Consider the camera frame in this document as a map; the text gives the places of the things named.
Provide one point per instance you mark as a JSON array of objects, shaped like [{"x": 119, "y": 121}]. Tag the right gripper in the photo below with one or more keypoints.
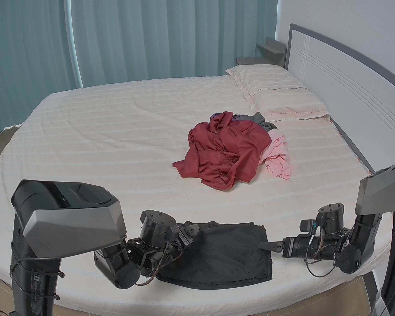
[{"x": 296, "y": 247}]

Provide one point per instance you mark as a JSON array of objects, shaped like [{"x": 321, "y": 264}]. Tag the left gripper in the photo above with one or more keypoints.
[{"x": 185, "y": 237}]

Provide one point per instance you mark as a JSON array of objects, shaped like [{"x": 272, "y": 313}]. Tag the black polo shirt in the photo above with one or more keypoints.
[{"x": 223, "y": 255}]

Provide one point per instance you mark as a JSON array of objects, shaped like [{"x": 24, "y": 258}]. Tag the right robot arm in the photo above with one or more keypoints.
[{"x": 372, "y": 209}]

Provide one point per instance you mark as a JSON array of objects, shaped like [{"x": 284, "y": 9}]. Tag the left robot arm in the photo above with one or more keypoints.
[{"x": 72, "y": 219}]

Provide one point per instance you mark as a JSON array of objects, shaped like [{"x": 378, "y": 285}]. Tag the bed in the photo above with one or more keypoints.
[{"x": 118, "y": 127}]

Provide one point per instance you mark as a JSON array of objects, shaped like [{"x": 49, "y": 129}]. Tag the dark red garment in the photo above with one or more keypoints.
[{"x": 223, "y": 153}]

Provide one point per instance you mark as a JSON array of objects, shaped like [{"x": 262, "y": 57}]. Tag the pink garment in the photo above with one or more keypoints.
[{"x": 278, "y": 153}]

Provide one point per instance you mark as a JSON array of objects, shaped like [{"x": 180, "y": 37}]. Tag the purple garment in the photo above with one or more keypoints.
[{"x": 216, "y": 115}]

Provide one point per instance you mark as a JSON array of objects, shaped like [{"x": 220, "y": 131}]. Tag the grey garment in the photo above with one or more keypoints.
[{"x": 265, "y": 120}]

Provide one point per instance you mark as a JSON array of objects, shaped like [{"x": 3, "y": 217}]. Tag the cream pillow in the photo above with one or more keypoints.
[{"x": 276, "y": 87}]

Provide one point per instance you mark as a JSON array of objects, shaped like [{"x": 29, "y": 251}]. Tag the grey bedside table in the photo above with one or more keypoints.
[{"x": 270, "y": 49}]

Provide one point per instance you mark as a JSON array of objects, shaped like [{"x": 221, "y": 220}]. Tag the blue-green curtain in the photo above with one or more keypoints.
[
  {"x": 171, "y": 28},
  {"x": 26, "y": 44}
]

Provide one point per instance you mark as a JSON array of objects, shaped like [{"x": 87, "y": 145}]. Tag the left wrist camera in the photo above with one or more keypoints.
[{"x": 192, "y": 227}]

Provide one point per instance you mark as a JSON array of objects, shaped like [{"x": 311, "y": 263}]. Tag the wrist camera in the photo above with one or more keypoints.
[
  {"x": 307, "y": 225},
  {"x": 192, "y": 227}
]

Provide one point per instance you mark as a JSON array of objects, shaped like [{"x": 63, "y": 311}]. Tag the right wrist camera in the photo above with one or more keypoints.
[{"x": 307, "y": 225}]

